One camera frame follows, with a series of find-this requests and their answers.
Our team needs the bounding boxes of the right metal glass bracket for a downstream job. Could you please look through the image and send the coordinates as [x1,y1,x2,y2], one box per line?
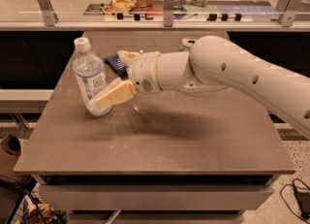
[276,0,310,27]

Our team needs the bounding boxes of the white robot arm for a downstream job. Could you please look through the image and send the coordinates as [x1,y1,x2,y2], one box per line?
[95,36,310,138]

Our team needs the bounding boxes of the coiled yellow cable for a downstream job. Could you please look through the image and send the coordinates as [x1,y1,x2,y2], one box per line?
[101,0,137,15]

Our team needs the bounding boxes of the clear plastic water bottle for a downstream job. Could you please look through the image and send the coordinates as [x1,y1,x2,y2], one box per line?
[72,37,111,117]

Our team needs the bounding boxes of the black power adapter with cable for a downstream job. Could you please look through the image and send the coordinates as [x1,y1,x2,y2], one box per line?
[279,178,310,224]

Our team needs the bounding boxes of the wire basket with items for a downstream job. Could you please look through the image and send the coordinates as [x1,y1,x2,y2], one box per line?
[5,194,69,224]

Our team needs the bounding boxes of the white green soda can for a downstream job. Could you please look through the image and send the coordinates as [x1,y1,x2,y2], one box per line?
[179,37,197,51]

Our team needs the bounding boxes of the metal glass bracket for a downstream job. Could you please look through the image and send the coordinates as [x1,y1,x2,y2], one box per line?
[276,0,310,27]
[37,0,58,27]
[163,0,174,27]

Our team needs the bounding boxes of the blue snack packet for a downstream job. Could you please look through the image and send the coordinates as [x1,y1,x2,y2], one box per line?
[104,54,127,76]

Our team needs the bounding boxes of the left metal glass bracket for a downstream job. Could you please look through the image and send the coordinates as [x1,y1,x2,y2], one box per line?
[37,0,58,27]

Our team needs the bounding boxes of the brown bag on floor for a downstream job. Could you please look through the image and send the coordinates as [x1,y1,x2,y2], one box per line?
[0,135,30,185]

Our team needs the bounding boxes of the middle metal glass bracket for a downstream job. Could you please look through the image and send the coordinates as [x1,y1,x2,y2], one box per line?
[163,0,174,27]

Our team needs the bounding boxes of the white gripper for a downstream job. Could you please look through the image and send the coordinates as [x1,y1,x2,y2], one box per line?
[95,50,161,109]

